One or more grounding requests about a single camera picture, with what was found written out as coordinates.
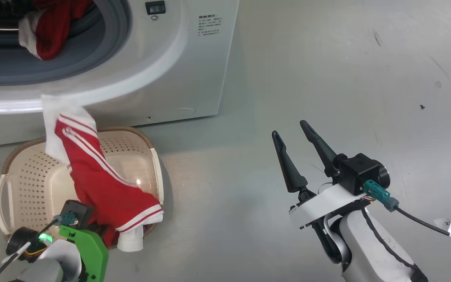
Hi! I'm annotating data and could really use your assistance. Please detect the right black cable teal plug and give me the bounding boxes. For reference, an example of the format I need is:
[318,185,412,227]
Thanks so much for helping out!
[363,179,451,282]

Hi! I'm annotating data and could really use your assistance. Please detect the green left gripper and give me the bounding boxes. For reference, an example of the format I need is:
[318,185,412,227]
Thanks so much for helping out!
[58,225,110,282]

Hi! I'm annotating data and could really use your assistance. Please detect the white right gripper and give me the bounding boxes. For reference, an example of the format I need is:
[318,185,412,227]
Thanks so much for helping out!
[271,120,372,267]

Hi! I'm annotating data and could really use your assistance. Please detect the cream perforated laundry basket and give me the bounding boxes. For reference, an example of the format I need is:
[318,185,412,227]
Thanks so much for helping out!
[0,126,165,250]

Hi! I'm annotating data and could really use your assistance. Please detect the white washing machine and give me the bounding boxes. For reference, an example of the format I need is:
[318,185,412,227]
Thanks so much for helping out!
[0,0,240,149]

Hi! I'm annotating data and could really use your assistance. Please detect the red shorts with white stripes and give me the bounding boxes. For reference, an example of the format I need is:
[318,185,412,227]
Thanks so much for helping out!
[41,93,164,253]

